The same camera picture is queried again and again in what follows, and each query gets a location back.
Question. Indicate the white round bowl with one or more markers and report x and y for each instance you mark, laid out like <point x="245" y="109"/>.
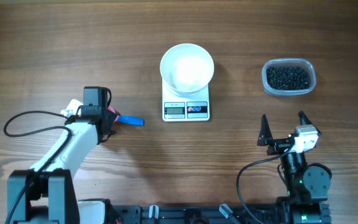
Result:
<point x="186" y="68"/>

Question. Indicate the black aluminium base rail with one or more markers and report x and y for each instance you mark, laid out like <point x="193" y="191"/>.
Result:
<point x="256" y="213"/>

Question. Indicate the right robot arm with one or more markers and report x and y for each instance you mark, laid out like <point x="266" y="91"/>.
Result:
<point x="307" y="184"/>

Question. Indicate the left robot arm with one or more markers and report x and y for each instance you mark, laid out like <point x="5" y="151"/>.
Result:
<point x="45" y="193"/>

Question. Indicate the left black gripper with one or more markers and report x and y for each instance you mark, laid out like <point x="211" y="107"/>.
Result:
<point x="109" y="115"/>

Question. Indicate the pile of black beans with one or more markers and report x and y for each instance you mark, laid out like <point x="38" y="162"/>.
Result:
<point x="288" y="78"/>

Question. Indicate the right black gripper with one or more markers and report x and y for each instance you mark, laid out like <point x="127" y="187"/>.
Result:
<point x="265" y="138"/>

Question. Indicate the pink scoop with blue handle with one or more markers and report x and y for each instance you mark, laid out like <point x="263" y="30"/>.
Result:
<point x="131" y="120"/>

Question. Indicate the clear plastic food container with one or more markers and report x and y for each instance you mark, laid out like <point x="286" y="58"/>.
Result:
<point x="289" y="62"/>

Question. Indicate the white digital kitchen scale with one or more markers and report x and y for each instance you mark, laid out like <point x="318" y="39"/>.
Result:
<point x="185" y="108"/>

